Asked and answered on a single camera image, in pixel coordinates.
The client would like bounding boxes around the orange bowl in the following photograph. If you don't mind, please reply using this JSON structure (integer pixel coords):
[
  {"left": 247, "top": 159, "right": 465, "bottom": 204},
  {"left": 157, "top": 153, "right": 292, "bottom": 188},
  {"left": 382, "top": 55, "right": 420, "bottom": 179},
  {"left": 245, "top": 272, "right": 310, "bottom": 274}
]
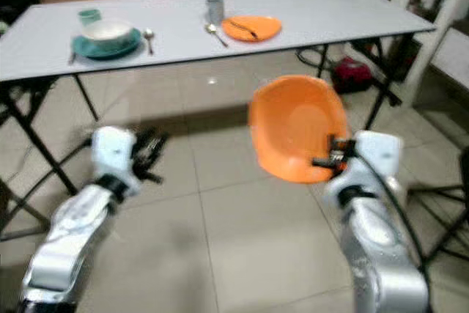
[{"left": 248, "top": 75, "right": 349, "bottom": 184}]

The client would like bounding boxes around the red vacuum cleaner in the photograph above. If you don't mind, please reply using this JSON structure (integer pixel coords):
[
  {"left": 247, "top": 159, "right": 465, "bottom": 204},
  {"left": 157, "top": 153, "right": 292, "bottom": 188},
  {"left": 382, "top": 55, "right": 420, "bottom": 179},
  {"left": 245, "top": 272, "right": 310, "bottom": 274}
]
[{"left": 331, "top": 56, "right": 374, "bottom": 94}]

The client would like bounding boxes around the teal plate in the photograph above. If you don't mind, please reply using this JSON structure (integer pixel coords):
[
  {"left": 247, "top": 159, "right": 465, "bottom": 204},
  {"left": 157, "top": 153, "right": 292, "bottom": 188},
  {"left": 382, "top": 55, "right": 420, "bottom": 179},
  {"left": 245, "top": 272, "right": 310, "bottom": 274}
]
[{"left": 72, "top": 29, "right": 142, "bottom": 59}]

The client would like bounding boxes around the metal spoon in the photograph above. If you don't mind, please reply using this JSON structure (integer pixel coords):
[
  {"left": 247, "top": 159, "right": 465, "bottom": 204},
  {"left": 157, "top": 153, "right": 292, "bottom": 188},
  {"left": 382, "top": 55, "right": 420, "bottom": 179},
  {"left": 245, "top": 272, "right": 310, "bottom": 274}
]
[
  {"left": 143, "top": 29, "right": 155, "bottom": 56},
  {"left": 205, "top": 23, "right": 229, "bottom": 48}
]

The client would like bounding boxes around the white bowl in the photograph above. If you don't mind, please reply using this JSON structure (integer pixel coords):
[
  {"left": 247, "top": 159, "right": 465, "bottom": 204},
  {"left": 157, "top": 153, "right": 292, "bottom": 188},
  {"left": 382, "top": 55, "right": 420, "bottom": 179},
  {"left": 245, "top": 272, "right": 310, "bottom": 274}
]
[{"left": 82, "top": 20, "right": 136, "bottom": 43}]

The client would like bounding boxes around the orange plate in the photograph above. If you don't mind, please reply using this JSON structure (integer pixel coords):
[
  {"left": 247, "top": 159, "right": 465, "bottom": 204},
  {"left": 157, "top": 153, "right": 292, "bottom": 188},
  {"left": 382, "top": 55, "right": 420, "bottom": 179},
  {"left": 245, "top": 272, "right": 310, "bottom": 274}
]
[{"left": 221, "top": 15, "right": 283, "bottom": 43}]

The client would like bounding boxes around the pale green mug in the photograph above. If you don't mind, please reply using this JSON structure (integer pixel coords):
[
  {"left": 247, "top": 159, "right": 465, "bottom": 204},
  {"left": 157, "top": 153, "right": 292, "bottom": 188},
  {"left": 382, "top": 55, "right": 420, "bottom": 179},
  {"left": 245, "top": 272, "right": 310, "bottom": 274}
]
[{"left": 78, "top": 9, "right": 102, "bottom": 26}]

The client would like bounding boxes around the grey mug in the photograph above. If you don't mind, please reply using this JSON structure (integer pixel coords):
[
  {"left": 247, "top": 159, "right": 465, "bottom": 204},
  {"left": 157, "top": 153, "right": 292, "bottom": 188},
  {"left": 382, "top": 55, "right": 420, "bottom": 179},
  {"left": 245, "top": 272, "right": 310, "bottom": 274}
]
[{"left": 206, "top": 0, "right": 225, "bottom": 26}]

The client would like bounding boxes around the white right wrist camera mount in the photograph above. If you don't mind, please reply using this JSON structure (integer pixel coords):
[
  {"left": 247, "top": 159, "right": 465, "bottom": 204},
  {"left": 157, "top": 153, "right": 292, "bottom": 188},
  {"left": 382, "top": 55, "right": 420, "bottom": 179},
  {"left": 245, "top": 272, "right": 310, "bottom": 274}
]
[{"left": 322, "top": 130, "right": 404, "bottom": 204}]

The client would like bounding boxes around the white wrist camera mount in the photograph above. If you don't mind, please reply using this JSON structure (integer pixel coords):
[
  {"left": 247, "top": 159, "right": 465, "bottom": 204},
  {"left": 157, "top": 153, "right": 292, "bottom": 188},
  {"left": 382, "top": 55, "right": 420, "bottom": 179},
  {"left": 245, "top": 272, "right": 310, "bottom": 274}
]
[
  {"left": 322, "top": 130, "right": 404, "bottom": 204},
  {"left": 92, "top": 126, "right": 140, "bottom": 178}
]

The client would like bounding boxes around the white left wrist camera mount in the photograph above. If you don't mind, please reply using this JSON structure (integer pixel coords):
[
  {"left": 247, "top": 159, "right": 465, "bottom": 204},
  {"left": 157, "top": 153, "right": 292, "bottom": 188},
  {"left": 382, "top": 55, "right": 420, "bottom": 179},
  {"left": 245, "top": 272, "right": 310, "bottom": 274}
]
[{"left": 92, "top": 126, "right": 140, "bottom": 178}]

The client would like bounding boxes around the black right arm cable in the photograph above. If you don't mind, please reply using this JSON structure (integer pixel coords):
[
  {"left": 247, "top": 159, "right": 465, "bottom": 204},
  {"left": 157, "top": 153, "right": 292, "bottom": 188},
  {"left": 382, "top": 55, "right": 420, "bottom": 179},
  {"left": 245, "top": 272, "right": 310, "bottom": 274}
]
[{"left": 359, "top": 153, "right": 429, "bottom": 284}]

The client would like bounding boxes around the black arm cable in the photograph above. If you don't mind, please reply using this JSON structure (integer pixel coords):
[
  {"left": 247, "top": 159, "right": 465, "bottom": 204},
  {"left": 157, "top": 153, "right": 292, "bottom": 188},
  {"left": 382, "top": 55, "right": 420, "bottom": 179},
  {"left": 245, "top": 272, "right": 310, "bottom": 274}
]
[
  {"left": 359, "top": 153, "right": 429, "bottom": 284},
  {"left": 0, "top": 141, "right": 92, "bottom": 233}
]

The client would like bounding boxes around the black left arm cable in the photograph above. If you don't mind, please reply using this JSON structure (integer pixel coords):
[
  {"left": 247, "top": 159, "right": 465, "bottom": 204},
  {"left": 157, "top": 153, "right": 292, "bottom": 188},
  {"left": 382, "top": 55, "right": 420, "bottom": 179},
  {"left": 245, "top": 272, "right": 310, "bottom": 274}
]
[{"left": 0, "top": 141, "right": 92, "bottom": 233}]

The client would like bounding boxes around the black handled utensil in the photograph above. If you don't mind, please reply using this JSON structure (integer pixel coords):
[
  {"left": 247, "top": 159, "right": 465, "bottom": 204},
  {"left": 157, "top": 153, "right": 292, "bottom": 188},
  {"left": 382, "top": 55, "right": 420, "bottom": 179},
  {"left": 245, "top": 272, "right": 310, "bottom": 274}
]
[{"left": 227, "top": 20, "right": 259, "bottom": 40}]

